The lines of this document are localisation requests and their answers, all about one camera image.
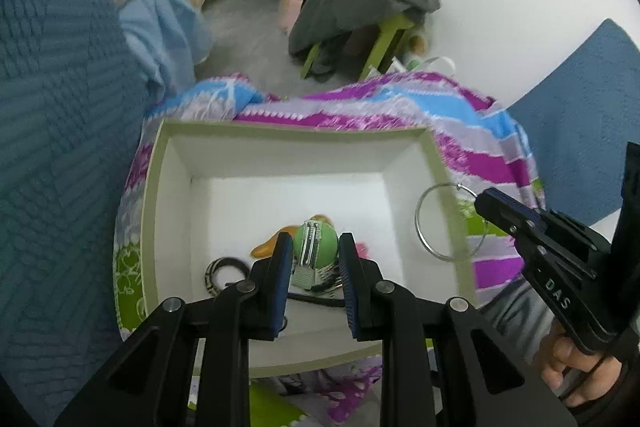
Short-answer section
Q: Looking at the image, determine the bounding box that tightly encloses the black white striped bangle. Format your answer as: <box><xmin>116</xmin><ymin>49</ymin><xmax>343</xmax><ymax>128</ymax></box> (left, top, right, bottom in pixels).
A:
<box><xmin>202</xmin><ymin>257</ymin><xmax>253</xmax><ymax>299</ymax></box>

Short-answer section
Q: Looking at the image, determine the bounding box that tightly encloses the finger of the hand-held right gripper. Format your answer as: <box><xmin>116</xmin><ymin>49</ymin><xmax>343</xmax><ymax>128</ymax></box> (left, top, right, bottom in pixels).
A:
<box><xmin>474</xmin><ymin>193</ymin><xmax>536</xmax><ymax>248</ymax></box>
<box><xmin>487</xmin><ymin>188</ymin><xmax>546</xmax><ymax>228</ymax></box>

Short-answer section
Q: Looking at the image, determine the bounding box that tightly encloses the white box with green rim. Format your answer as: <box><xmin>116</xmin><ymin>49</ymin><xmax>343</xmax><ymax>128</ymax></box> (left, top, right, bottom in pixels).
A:
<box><xmin>140</xmin><ymin>118</ymin><xmax>476</xmax><ymax>378</ymax></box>

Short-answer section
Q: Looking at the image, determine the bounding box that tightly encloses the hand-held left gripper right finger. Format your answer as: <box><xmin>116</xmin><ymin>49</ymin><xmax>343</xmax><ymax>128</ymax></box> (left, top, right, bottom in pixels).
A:
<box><xmin>338</xmin><ymin>232</ymin><xmax>581</xmax><ymax>427</ymax></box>

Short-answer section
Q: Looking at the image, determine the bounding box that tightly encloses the person's right hand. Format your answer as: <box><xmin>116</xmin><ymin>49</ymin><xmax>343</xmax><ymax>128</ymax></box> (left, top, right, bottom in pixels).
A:
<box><xmin>532</xmin><ymin>322</ymin><xmax>623</xmax><ymax>408</ymax></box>

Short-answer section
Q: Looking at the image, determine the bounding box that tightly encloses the person's grey trouser leg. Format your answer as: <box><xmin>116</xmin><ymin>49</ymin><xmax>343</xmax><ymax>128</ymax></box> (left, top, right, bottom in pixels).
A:
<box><xmin>480</xmin><ymin>277</ymin><xmax>556</xmax><ymax>358</ymax></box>

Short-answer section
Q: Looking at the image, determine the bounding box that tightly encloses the green silver hair clip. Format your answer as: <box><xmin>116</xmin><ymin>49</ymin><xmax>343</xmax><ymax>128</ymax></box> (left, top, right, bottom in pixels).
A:
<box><xmin>291</xmin><ymin>217</ymin><xmax>341</xmax><ymax>290</ymax></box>

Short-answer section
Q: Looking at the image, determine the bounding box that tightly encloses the silver hoop bangle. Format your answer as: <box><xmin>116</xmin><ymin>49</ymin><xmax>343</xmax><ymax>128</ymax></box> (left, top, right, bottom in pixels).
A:
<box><xmin>415</xmin><ymin>183</ymin><xmax>493</xmax><ymax>263</ymax></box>

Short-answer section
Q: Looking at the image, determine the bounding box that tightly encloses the person's right forearm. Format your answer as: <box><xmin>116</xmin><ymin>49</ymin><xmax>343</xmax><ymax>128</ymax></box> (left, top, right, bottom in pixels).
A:
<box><xmin>575</xmin><ymin>347</ymin><xmax>640</xmax><ymax>427</ymax></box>

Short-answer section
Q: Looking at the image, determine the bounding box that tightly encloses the striped floral cloth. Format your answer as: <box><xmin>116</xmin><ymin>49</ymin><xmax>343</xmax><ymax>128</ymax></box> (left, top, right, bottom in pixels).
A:
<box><xmin>114</xmin><ymin>72</ymin><xmax>546</xmax><ymax>427</ymax></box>

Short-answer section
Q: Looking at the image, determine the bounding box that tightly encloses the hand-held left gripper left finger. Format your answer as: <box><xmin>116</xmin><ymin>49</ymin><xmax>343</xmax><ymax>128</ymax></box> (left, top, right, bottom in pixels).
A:
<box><xmin>52</xmin><ymin>232</ymin><xmax>296</xmax><ymax>427</ymax></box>

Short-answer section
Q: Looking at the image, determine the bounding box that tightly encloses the brown wooden gourd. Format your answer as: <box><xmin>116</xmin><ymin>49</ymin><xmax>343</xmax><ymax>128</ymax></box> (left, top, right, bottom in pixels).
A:
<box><xmin>250</xmin><ymin>214</ymin><xmax>336</xmax><ymax>259</ymax></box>

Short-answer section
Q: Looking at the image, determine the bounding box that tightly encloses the green plastic stool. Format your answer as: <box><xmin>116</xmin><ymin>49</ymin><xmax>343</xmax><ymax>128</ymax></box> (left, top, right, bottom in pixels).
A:
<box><xmin>300</xmin><ymin>14</ymin><xmax>416</xmax><ymax>80</ymax></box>

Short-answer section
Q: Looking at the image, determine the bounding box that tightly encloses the light blue cloth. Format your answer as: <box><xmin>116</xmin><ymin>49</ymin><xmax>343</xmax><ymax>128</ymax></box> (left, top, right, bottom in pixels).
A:
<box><xmin>117</xmin><ymin>0</ymin><xmax>216</xmax><ymax>100</ymax></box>

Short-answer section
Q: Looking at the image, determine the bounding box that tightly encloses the black bead necklace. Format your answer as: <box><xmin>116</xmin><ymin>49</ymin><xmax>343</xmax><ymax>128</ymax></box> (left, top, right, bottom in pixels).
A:
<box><xmin>287</xmin><ymin>277</ymin><xmax>348</xmax><ymax>309</ymax></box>

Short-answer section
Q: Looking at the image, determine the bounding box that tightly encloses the white cord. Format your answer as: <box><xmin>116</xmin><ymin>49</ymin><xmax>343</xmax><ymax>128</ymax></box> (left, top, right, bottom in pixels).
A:
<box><xmin>395</xmin><ymin>56</ymin><xmax>457</xmax><ymax>75</ymax></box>

